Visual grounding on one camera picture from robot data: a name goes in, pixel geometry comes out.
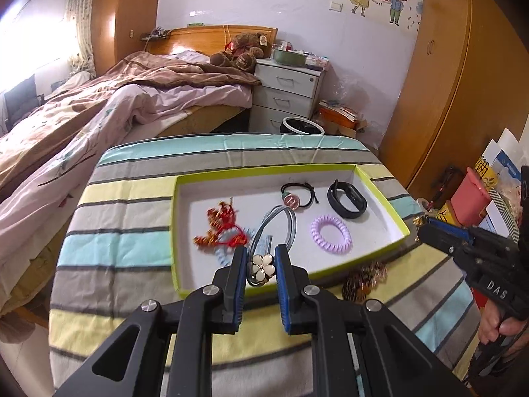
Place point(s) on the white tray with green rim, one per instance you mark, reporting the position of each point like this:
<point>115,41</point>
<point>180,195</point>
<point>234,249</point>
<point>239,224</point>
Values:
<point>231,206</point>

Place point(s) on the cardboard box of books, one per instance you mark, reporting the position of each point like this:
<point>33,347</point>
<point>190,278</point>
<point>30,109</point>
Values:
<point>339,118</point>

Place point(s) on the white wall switch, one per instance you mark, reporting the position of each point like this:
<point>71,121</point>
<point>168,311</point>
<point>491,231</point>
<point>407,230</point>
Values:
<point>335,5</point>

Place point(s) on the wooden bed headboard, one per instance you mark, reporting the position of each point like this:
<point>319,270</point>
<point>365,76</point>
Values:
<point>206,39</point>

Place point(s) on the person's right hand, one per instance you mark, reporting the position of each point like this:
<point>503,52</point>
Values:
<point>489,322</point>

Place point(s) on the white nightstand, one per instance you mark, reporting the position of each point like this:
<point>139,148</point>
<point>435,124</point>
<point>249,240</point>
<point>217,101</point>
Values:
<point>285,91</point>

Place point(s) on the floral curtain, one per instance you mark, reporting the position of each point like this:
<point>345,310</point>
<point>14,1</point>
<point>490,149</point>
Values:
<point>82,20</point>

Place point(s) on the window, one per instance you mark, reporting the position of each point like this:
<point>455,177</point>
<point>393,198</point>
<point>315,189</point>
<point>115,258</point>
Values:
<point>37,45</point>

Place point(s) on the black white-rimmed trash bin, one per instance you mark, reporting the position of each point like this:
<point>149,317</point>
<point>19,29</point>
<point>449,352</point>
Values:
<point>303,126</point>

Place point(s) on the black red tool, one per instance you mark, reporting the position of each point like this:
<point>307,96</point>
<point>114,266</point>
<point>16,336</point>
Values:
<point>448,182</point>

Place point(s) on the brown teddy bear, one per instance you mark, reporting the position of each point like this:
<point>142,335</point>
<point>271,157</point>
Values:
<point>241,51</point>

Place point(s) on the green basin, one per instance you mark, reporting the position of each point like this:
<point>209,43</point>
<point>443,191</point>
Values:
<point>289,57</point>

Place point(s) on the tall narrow wooden wardrobe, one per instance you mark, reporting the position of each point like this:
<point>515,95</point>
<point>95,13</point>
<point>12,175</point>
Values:
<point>124,12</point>

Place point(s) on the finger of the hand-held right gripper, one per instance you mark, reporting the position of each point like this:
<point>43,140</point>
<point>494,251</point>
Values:
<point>450,229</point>
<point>442,242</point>

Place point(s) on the large wooden wardrobe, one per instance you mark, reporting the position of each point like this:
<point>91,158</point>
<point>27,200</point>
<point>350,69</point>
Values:
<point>454,70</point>

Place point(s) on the paper bags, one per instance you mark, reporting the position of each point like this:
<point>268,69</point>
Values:
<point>502,173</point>

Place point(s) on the pink floral quilt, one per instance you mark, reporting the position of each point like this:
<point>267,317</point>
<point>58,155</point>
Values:
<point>124,107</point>

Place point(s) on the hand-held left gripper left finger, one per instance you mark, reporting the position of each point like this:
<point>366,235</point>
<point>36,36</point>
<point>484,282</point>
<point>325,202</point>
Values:
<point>239,285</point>

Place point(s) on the brown blanket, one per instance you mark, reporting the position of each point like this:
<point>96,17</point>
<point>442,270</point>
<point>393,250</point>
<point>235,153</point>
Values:
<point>165,72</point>

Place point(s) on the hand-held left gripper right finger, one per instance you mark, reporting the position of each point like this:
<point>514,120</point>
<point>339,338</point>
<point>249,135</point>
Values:
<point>283,289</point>

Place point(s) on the black chair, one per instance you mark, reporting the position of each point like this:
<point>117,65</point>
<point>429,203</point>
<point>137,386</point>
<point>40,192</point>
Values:
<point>20,95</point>

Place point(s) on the black smart band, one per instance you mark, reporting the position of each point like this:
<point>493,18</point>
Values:
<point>354,198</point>

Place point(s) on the striped table cloth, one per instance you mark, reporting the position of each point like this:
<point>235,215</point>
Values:
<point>132,248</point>

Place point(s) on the yellow packet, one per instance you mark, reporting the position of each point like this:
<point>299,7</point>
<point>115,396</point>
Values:
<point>448,214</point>

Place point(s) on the pink plastic bin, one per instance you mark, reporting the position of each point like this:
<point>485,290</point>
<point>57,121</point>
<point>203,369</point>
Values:
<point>473,198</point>

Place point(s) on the brown patterned hair clip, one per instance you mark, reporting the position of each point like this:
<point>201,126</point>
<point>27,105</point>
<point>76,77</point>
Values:
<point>363,281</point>

